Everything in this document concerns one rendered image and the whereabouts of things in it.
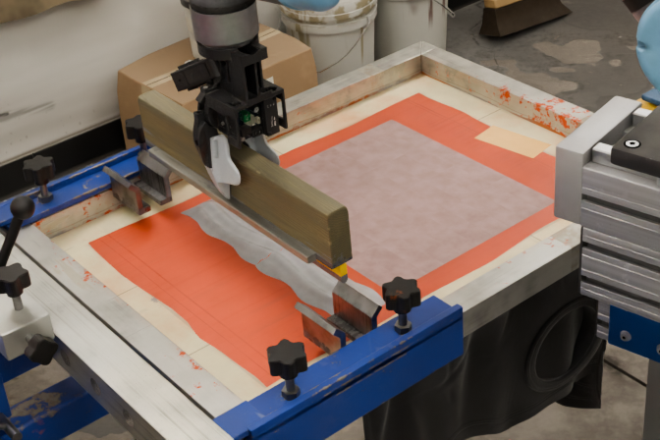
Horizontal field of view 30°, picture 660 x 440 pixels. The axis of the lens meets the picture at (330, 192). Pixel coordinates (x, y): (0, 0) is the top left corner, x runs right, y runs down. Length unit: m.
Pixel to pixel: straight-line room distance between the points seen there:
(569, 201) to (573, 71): 2.88
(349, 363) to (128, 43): 2.57
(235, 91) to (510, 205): 0.47
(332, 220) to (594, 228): 0.28
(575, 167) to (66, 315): 0.59
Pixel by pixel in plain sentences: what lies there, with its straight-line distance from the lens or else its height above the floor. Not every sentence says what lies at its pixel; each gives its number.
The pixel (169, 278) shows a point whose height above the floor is 0.95.
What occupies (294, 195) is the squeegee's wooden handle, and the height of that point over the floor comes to 1.14.
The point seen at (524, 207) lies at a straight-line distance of 1.69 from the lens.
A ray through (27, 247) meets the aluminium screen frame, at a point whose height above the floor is 0.99.
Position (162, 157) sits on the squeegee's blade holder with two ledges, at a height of 1.08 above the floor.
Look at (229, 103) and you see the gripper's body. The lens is 1.41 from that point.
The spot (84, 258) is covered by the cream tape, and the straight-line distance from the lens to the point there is 1.68.
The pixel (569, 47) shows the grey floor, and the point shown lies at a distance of 4.37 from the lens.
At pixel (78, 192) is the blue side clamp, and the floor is 1.00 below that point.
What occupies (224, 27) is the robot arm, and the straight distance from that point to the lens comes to 1.37.
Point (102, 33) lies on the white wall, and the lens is 3.77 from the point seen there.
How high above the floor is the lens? 1.87
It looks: 32 degrees down
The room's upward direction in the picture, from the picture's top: 5 degrees counter-clockwise
